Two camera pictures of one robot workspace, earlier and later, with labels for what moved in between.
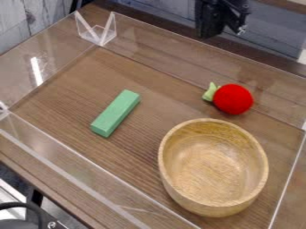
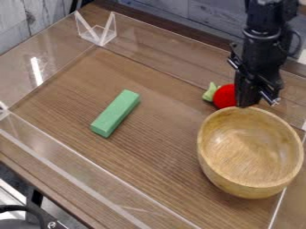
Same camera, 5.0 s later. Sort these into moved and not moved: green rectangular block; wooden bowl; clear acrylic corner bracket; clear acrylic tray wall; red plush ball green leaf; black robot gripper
Moved: black robot gripper; wooden bowl
Not moved: red plush ball green leaf; clear acrylic corner bracket; clear acrylic tray wall; green rectangular block
